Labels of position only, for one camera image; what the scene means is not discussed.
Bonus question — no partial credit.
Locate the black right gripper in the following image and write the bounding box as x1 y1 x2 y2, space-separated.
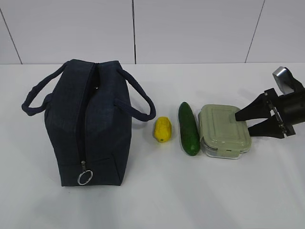
235 88 305 139

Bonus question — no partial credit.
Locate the green cucumber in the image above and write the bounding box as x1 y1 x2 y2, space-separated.
178 102 201 156

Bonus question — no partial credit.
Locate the glass container with green lid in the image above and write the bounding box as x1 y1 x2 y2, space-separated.
198 104 252 159

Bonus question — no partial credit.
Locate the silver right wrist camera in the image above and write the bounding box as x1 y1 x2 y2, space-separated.
272 66 295 94

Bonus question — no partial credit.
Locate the dark navy fabric lunch bag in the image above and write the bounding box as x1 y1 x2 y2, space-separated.
21 59 156 187

